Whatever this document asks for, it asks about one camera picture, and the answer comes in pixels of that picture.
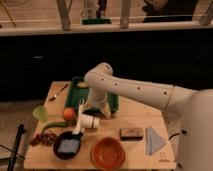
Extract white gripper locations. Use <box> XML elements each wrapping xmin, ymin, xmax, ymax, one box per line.
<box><xmin>83</xmin><ymin>88</ymin><xmax>111</xmax><ymax>119</ymax></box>

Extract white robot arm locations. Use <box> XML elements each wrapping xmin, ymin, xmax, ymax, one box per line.
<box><xmin>84</xmin><ymin>63</ymin><xmax>213</xmax><ymax>171</ymax></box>

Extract white paper cup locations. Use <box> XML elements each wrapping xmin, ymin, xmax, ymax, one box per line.
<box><xmin>81</xmin><ymin>114</ymin><xmax>100</xmax><ymax>129</ymax></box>

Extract white brush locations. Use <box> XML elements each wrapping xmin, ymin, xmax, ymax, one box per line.
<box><xmin>73</xmin><ymin>99</ymin><xmax>84</xmax><ymax>135</ymax></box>

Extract light green plastic cup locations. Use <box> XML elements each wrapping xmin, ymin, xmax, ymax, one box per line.
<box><xmin>33</xmin><ymin>106</ymin><xmax>48</xmax><ymax>122</ymax></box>

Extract yellow item in tray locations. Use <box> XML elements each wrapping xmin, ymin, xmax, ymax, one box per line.
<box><xmin>77</xmin><ymin>82</ymin><xmax>89</xmax><ymax>88</ymax></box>

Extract green plastic tray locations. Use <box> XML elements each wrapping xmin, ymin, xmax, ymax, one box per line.
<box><xmin>64</xmin><ymin>77</ymin><xmax>119</xmax><ymax>114</ymax></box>

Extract orange fruit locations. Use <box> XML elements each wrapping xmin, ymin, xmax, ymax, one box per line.
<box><xmin>63</xmin><ymin>107</ymin><xmax>75</xmax><ymax>121</ymax></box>

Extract brown rectangular block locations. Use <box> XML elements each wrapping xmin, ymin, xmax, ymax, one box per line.
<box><xmin>120</xmin><ymin>128</ymin><xmax>144</xmax><ymax>140</ymax></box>

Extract black frying pan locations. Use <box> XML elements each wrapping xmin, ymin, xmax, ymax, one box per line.
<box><xmin>53</xmin><ymin>131</ymin><xmax>82</xmax><ymax>160</ymax></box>

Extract green cucumber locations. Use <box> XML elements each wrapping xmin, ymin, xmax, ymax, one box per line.
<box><xmin>41</xmin><ymin>122</ymin><xmax>68</xmax><ymax>132</ymax></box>

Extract blue sponge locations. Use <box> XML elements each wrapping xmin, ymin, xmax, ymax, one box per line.
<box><xmin>58</xmin><ymin>139</ymin><xmax>80</xmax><ymax>153</ymax></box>

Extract red grape bunch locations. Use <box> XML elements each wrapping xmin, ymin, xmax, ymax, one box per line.
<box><xmin>30</xmin><ymin>133</ymin><xmax>57</xmax><ymax>146</ymax></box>

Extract blue folded cloth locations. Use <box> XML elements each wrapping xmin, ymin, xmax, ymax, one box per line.
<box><xmin>146</xmin><ymin>127</ymin><xmax>166</xmax><ymax>156</ymax></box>

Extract black tripod pole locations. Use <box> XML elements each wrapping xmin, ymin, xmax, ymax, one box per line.
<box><xmin>7</xmin><ymin>124</ymin><xmax>25</xmax><ymax>171</ymax></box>

